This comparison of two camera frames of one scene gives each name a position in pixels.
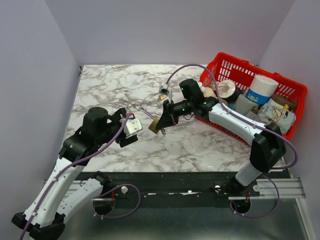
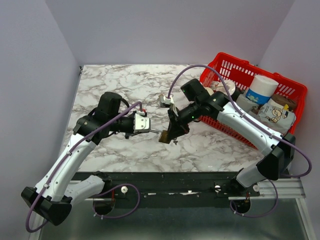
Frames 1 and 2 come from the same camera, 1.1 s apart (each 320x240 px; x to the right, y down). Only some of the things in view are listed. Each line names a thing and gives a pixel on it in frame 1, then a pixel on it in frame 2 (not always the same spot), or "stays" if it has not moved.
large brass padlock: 152,127 -> 164,137
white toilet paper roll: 261,89 stays
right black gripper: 168,118 -> 177,126
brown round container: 283,100 stays
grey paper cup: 243,105 stays
